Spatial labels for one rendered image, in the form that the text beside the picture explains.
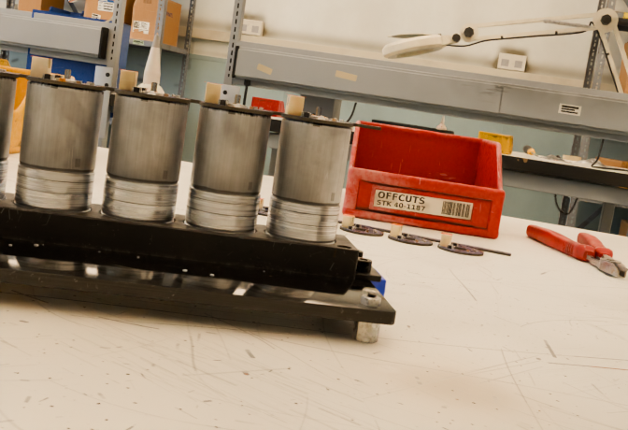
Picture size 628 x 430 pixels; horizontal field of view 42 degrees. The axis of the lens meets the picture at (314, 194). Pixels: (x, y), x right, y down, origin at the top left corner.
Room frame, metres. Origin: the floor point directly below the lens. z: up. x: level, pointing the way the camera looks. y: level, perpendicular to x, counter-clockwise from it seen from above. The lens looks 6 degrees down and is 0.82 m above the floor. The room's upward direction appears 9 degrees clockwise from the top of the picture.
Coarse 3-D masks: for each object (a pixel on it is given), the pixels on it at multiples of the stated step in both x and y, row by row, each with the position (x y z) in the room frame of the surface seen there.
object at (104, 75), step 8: (96, 72) 2.73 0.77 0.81; (104, 72) 2.73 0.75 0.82; (112, 72) 2.72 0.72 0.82; (96, 80) 2.73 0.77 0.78; (104, 80) 2.73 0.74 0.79; (104, 96) 2.72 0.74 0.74; (104, 104) 2.72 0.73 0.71; (104, 112) 2.72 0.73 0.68; (104, 120) 2.72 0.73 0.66; (104, 128) 2.72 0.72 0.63; (104, 136) 2.72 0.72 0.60
